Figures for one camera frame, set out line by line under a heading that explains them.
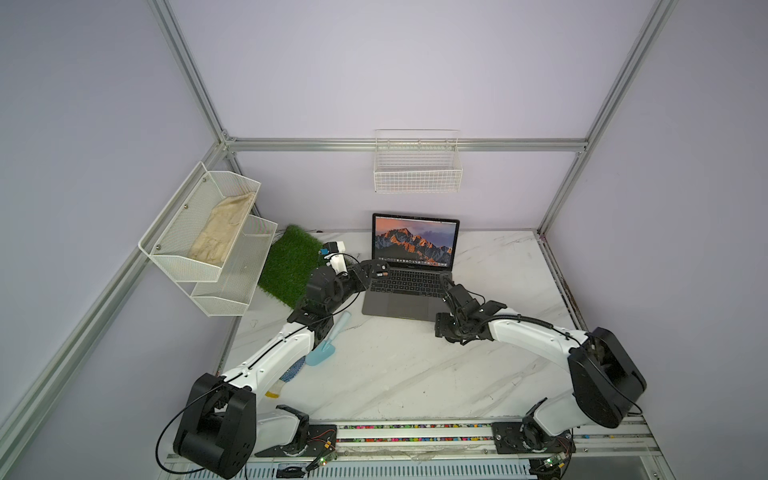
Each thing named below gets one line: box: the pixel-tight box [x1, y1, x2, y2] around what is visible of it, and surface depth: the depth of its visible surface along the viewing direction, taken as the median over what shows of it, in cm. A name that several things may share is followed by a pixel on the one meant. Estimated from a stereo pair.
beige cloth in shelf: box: [189, 192, 256, 265], surface depth 80 cm
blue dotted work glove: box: [265, 356, 306, 399], surface depth 85 cm
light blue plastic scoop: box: [305, 311, 352, 366], surface depth 91 cm
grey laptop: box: [362, 214, 460, 322], surface depth 104 cm
